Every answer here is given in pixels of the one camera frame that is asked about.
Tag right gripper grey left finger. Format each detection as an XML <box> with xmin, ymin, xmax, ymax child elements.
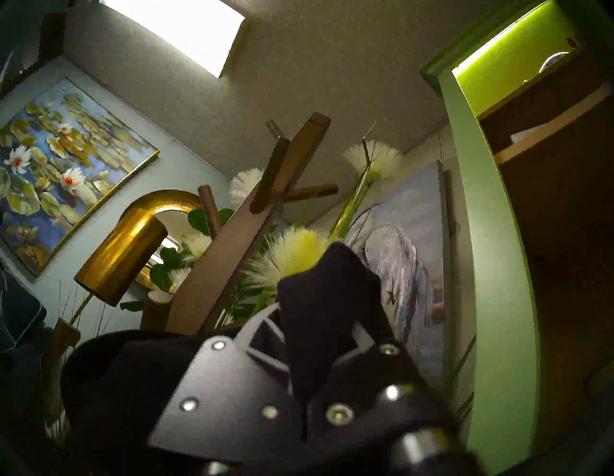
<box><xmin>148</xmin><ymin>303</ymin><xmax>308</xmax><ymax>462</ymax></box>

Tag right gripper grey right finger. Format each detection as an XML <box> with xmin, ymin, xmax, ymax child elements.
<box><xmin>306</xmin><ymin>321</ymin><xmax>438</xmax><ymax>443</ymax></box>

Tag black jacket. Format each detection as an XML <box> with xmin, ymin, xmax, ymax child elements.
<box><xmin>60</xmin><ymin>241</ymin><xmax>399</xmax><ymax>476</ymax></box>

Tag wooden coat rack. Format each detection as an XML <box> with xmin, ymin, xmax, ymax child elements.
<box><xmin>139</xmin><ymin>113</ymin><xmax>339</xmax><ymax>336</ymax></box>

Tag heron painting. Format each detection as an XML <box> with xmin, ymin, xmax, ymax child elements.
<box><xmin>331</xmin><ymin>161</ymin><xmax>451</xmax><ymax>389</ymax></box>

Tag dark green leafy plant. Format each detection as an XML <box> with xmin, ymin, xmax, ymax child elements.
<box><xmin>120</xmin><ymin>206</ymin><xmax>236</xmax><ymax>312</ymax></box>

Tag green hutch cabinet wooden shelves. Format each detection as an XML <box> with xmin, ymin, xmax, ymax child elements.
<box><xmin>420</xmin><ymin>0</ymin><xmax>614</xmax><ymax>476</ymax></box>

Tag artificial grass with pompom flowers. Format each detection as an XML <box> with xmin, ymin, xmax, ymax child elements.
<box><xmin>144</xmin><ymin>122</ymin><xmax>403</xmax><ymax>336</ymax></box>

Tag brass floor lamp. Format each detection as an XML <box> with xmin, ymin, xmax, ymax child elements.
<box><xmin>41</xmin><ymin>189</ymin><xmax>203</xmax><ymax>423</ymax></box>

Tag blue armchair with white piping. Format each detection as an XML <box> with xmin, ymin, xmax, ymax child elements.
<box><xmin>0</xmin><ymin>266</ymin><xmax>53</xmax><ymax>432</ymax></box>

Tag water lily painting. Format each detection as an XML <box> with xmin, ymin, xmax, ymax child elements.
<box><xmin>0</xmin><ymin>77</ymin><xmax>160</xmax><ymax>277</ymax></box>

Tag white round plate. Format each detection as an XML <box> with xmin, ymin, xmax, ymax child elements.
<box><xmin>538</xmin><ymin>50</ymin><xmax>570</xmax><ymax>73</ymax></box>

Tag ceiling light panel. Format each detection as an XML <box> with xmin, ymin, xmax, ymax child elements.
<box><xmin>98</xmin><ymin>0</ymin><xmax>248</xmax><ymax>79</ymax></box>

